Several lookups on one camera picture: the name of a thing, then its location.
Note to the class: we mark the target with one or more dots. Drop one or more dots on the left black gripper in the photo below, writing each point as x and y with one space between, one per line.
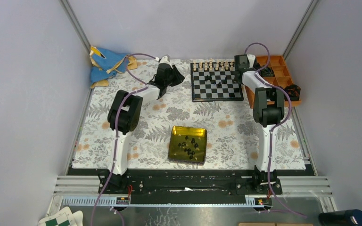
176 77

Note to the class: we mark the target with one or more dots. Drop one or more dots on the black white chess board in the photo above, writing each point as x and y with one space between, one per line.
207 91

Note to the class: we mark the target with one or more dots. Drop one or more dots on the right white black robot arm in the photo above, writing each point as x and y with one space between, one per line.
268 112

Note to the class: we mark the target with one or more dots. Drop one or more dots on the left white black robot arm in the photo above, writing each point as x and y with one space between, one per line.
124 116

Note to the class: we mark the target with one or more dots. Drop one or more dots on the row of white chess pieces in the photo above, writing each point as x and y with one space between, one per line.
212 65

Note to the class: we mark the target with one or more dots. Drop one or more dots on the black chess pieces in tray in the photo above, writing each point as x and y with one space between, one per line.
188 148

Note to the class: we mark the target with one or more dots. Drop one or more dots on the black coiled part in organizer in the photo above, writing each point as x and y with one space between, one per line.
267 72

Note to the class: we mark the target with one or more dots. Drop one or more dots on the orange compartment organizer tray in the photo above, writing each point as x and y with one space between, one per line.
282 76

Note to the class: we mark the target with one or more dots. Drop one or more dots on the black part at tray edge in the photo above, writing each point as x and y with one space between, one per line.
293 92

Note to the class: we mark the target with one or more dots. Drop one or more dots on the blue yellow cloth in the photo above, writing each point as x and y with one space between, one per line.
107 64

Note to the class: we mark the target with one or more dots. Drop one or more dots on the yellow metal tray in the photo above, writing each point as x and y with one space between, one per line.
177 133

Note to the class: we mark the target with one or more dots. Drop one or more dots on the floral patterned table mat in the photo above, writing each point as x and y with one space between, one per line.
232 134

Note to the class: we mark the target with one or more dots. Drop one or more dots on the green white checkered paper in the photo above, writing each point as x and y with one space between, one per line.
65 217

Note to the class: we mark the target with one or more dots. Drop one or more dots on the black cylinder bottle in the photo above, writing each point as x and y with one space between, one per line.
341 218

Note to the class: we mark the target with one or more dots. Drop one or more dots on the black mounting base rail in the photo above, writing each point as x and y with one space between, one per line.
146 181

